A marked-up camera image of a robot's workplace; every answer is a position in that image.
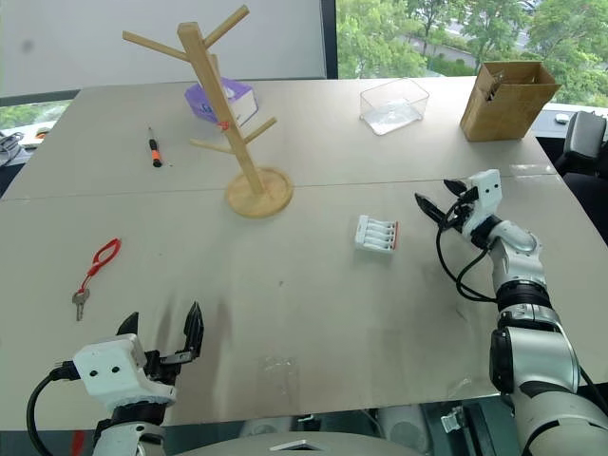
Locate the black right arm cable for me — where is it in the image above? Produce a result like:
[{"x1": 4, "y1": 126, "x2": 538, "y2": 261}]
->
[{"x1": 435, "y1": 201, "x2": 501, "y2": 303}]

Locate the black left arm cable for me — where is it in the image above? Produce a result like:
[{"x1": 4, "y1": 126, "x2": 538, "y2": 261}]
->
[{"x1": 26, "y1": 364, "x2": 78, "y2": 456}]

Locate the white rounded robot leg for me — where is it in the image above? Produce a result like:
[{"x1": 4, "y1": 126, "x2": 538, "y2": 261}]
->
[{"x1": 378, "y1": 406, "x2": 427, "y2": 447}]

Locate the grey cable bundle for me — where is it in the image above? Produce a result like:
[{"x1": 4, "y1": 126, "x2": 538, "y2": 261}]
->
[{"x1": 0, "y1": 131, "x2": 26, "y2": 167}]

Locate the clear plastic container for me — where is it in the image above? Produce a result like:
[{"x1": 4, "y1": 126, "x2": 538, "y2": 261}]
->
[{"x1": 359, "y1": 77, "x2": 431, "y2": 137}]

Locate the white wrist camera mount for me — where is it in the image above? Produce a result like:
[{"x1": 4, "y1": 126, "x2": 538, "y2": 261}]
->
[
  {"x1": 461, "y1": 169, "x2": 503, "y2": 238},
  {"x1": 73, "y1": 333, "x2": 178, "y2": 409}
]

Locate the black office chair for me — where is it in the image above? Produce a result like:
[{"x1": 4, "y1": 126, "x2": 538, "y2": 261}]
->
[{"x1": 554, "y1": 110, "x2": 608, "y2": 192}]

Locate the purple white tissue box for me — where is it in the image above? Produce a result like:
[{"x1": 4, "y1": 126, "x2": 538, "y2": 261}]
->
[{"x1": 183, "y1": 78, "x2": 260, "y2": 127}]

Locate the black orange screwdriver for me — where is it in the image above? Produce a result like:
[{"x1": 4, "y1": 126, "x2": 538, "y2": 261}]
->
[{"x1": 146, "y1": 125, "x2": 164, "y2": 169}]

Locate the wooden peg tree stand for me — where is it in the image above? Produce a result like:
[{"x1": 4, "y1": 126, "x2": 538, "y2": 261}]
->
[{"x1": 122, "y1": 4, "x2": 294, "y2": 220}]

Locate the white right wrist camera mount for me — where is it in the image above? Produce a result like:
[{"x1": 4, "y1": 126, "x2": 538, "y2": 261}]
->
[{"x1": 461, "y1": 169, "x2": 503, "y2": 238}]

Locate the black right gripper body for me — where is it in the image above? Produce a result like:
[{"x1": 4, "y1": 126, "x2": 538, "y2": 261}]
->
[{"x1": 443, "y1": 185, "x2": 479, "y2": 235}]

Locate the silver key with red strap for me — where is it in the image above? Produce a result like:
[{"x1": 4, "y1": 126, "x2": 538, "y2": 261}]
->
[{"x1": 71, "y1": 237, "x2": 124, "y2": 323}]

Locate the grey robot torso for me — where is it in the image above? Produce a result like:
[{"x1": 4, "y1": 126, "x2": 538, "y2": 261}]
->
[{"x1": 163, "y1": 424, "x2": 384, "y2": 456}]

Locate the white battery charger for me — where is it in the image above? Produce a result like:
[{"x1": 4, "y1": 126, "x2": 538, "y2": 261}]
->
[{"x1": 352, "y1": 214, "x2": 402, "y2": 255}]

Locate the white roller blind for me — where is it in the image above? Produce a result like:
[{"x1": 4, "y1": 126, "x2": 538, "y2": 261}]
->
[{"x1": 0, "y1": 0, "x2": 330, "y2": 99}]

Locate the black window frame post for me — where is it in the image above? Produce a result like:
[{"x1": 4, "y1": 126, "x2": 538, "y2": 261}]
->
[{"x1": 320, "y1": 0, "x2": 340, "y2": 80}]

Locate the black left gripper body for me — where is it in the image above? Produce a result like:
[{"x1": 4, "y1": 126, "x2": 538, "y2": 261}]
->
[{"x1": 141, "y1": 348, "x2": 199, "y2": 387}]

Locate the white black table clamp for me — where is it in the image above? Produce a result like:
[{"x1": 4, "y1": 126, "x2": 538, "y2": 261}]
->
[{"x1": 440, "y1": 408, "x2": 466, "y2": 435}]

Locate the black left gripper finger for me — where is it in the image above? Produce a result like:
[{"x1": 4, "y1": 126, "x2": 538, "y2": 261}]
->
[
  {"x1": 181, "y1": 300, "x2": 206, "y2": 353},
  {"x1": 116, "y1": 312, "x2": 142, "y2": 337}
]

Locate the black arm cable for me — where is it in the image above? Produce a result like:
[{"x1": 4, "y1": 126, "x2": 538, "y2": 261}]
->
[
  {"x1": 26, "y1": 364, "x2": 78, "y2": 456},
  {"x1": 435, "y1": 201, "x2": 501, "y2": 303}
]

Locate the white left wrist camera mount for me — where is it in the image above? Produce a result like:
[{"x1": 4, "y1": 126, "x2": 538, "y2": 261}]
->
[{"x1": 73, "y1": 333, "x2": 178, "y2": 409}]

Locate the brown cardboard box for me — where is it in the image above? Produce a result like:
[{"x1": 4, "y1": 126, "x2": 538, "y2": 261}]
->
[{"x1": 459, "y1": 61, "x2": 562, "y2": 143}]

